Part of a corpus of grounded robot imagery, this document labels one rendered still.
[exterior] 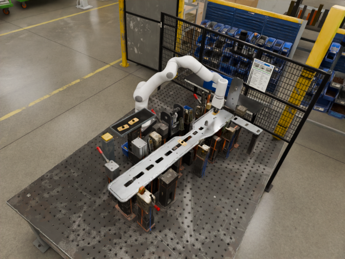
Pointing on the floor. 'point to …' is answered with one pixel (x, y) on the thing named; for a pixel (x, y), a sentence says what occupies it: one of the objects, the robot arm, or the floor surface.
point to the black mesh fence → (245, 79)
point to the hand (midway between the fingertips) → (215, 110)
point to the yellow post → (320, 48)
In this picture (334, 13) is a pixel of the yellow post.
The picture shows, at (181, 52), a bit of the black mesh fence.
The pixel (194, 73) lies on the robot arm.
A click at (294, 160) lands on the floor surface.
